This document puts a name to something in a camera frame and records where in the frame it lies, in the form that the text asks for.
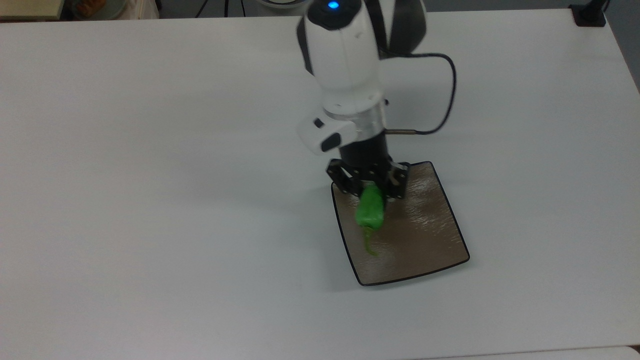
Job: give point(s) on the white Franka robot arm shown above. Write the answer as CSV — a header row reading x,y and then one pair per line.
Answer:
x,y
345,60

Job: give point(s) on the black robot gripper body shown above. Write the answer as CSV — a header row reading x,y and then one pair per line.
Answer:
x,y
365,152

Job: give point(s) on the green chili pepper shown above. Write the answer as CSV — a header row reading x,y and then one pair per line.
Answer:
x,y
371,210

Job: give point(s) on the beige wooden furniture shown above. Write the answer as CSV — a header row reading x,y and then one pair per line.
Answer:
x,y
30,8

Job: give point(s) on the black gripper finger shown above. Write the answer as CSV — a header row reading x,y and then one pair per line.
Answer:
x,y
345,179
396,181

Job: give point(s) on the square brown ceramic plate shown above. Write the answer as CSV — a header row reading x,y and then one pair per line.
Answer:
x,y
425,235

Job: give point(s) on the bowl with orange food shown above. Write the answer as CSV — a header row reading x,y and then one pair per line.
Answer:
x,y
95,7

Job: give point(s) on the black tripod stand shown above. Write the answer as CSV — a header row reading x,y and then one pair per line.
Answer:
x,y
226,7

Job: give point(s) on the black table clamp mount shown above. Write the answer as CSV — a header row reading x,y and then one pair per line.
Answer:
x,y
589,14

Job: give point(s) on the white plastic bag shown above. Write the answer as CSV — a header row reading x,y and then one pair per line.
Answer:
x,y
142,8

